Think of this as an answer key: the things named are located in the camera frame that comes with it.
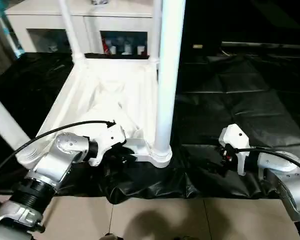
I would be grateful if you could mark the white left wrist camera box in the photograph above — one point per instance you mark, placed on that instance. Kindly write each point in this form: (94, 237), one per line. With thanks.
(107, 142)

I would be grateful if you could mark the small yellow tag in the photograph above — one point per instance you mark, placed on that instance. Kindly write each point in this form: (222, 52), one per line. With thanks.
(197, 46)

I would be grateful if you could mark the white plastic table top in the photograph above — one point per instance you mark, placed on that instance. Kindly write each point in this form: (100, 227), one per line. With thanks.
(105, 105)

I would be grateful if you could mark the black plastic mat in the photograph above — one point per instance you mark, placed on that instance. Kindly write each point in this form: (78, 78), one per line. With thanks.
(240, 100)

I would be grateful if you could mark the white sideboard cabinet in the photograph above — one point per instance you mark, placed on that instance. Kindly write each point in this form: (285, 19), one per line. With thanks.
(80, 20)

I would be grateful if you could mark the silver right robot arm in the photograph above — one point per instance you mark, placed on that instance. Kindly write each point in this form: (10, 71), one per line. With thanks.
(285, 175)

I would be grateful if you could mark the beige curtain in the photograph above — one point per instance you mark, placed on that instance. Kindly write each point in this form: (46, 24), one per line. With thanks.
(0, 45)

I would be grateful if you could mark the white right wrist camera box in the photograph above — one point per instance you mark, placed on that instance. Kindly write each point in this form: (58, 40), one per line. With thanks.
(237, 142)

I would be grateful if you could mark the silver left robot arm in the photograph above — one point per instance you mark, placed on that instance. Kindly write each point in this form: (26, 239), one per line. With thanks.
(50, 170)

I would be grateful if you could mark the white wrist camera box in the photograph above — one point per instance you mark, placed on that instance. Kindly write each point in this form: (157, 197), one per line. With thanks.
(107, 142)
(237, 142)

